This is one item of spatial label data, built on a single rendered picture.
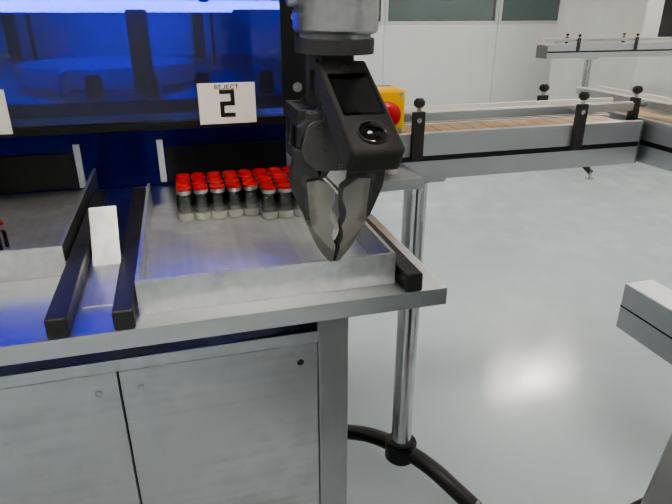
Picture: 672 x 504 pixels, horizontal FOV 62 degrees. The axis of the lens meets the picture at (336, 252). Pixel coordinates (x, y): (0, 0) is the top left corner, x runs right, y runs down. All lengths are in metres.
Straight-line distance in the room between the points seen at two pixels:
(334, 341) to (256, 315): 0.54
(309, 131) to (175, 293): 0.20
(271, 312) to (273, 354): 0.51
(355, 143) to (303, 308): 0.19
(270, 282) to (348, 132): 0.19
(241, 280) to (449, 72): 5.67
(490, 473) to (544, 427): 0.28
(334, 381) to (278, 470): 0.23
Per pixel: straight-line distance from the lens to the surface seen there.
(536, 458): 1.77
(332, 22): 0.50
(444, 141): 1.13
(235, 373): 1.07
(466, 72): 6.24
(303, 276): 0.57
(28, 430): 1.14
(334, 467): 1.27
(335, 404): 1.16
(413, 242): 1.21
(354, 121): 0.46
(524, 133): 1.22
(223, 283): 0.56
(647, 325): 1.49
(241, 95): 0.89
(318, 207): 0.54
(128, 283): 0.60
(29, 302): 0.64
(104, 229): 0.70
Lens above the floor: 1.15
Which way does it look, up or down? 23 degrees down
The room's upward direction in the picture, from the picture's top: straight up
